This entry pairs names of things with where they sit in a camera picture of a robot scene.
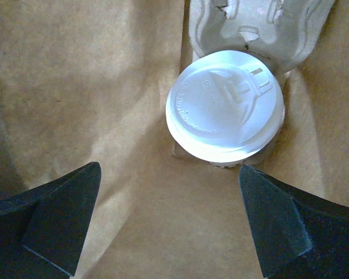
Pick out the green paper bag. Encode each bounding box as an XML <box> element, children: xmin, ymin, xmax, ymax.
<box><xmin>0</xmin><ymin>1</ymin><xmax>349</xmax><ymax>278</ymax></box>

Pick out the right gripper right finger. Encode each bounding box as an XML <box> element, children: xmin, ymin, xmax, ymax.
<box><xmin>238</xmin><ymin>165</ymin><xmax>349</xmax><ymax>278</ymax></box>

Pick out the clear plastic lid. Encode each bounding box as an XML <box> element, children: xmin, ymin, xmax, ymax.
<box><xmin>165</xmin><ymin>50</ymin><xmax>285</xmax><ymax>166</ymax></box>

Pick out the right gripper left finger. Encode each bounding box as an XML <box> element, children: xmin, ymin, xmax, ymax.
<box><xmin>0</xmin><ymin>162</ymin><xmax>101</xmax><ymax>278</ymax></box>

